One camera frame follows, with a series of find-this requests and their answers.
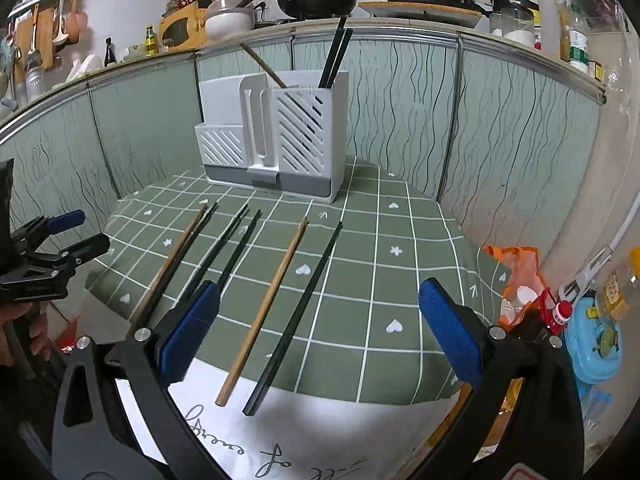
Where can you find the clear jar with black lid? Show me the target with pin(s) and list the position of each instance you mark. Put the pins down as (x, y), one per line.
(512, 20)

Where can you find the dark glass bottle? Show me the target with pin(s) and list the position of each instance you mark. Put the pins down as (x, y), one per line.
(110, 55)

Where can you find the metal bowl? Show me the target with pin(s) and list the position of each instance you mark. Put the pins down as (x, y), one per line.
(225, 4)

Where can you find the person's left hand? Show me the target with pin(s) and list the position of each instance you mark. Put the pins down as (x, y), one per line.
(35, 332)

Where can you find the white packets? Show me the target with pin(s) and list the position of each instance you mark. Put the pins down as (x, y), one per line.
(85, 67)

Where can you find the orange plastic bag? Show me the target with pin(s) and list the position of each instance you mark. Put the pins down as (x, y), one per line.
(520, 270)

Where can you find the red cap bottle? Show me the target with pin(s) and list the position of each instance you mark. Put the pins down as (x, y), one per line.
(559, 312)

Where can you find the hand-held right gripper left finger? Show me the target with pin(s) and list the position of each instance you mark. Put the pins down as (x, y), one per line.
(192, 325)

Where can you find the white pot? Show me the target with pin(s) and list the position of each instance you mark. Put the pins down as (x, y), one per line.
(230, 25)

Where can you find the yellow microwave oven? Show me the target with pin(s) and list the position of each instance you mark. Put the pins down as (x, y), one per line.
(182, 30)

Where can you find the hanging wooden cutting board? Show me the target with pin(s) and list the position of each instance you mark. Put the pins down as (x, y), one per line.
(45, 35)

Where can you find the black chopstick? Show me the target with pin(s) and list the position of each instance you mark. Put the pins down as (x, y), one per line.
(341, 55)
(225, 237)
(300, 310)
(192, 240)
(240, 247)
(332, 50)

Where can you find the blue plastic container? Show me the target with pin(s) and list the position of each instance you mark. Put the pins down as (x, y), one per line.
(592, 345)

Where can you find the wooden chopstick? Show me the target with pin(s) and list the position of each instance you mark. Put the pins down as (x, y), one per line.
(262, 65)
(265, 310)
(170, 260)

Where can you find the red packet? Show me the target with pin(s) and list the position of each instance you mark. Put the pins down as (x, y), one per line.
(66, 337)

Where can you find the green patterned kitchen cabinet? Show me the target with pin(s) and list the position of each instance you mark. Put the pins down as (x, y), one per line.
(500, 135)

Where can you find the perforated metal cylinder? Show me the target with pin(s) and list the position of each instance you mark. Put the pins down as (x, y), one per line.
(37, 85)

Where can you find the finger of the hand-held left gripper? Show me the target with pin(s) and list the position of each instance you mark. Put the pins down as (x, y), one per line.
(67, 221)
(90, 249)

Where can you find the white wall shelf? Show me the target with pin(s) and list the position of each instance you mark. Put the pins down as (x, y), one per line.
(40, 0)

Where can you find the white slotted utensil holder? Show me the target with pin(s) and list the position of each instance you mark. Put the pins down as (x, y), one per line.
(300, 140)

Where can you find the green checked tablecloth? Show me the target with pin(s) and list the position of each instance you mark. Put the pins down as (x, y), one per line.
(375, 260)

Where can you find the yellow lid plastic jar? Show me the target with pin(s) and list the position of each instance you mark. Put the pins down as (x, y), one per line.
(620, 292)

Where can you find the yellow label bottle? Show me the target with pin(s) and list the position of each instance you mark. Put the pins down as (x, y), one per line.
(150, 42)

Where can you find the white squeeze bottle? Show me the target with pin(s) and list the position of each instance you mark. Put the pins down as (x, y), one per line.
(548, 25)

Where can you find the green label bottle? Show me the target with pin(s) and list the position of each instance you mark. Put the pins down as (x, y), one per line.
(578, 42)

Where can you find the metal spatula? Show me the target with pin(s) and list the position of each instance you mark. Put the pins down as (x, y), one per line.
(33, 55)

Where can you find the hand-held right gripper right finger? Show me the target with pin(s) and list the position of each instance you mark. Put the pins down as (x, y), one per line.
(450, 330)

